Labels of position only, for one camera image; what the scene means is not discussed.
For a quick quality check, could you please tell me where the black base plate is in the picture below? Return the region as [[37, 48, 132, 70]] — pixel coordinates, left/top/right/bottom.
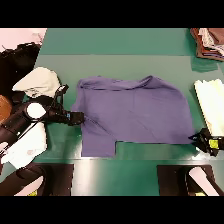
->
[[156, 164, 189, 197], [39, 162, 75, 197]]

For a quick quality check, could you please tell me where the heap of clothes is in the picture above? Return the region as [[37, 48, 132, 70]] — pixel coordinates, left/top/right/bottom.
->
[[189, 27, 224, 63]]

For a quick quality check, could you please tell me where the white garment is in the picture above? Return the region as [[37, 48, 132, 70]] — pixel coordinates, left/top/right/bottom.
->
[[0, 121, 49, 170], [12, 66, 63, 100]]

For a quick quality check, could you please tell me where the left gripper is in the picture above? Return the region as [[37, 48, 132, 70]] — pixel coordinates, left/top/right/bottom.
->
[[65, 111, 85, 127]]

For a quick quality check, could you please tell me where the brown garment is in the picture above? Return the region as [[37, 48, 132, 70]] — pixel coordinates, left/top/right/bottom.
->
[[0, 94, 14, 124]]

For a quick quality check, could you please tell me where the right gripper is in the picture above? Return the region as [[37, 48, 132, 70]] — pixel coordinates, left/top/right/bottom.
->
[[194, 127, 221, 157]]

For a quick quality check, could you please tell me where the purple T-shirt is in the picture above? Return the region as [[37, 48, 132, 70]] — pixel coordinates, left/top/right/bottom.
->
[[70, 75, 196, 158]]

